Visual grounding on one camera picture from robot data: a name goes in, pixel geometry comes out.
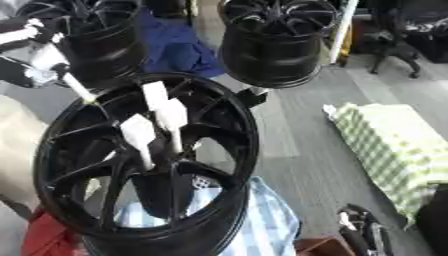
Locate black office chair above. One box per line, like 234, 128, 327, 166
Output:
364, 0, 448, 80

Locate black spoked wheel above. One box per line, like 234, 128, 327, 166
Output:
31, 71, 263, 256

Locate brown box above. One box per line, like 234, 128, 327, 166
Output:
292, 235, 359, 256

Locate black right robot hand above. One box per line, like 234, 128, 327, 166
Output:
336, 203, 399, 256

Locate black white wheel stand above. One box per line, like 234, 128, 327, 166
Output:
234, 85, 272, 109

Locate white pole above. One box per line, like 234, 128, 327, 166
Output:
327, 0, 361, 65

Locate white pin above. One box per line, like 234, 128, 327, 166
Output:
140, 80, 191, 155
117, 113, 158, 172
26, 43, 100, 105

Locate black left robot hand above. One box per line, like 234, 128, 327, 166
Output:
0, 16, 77, 90

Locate red cloth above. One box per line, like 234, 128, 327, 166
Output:
21, 205, 84, 256

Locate green white checked cloth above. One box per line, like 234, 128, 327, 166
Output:
322, 102, 448, 229

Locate blue white checked cloth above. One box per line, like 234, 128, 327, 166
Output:
113, 175, 303, 256

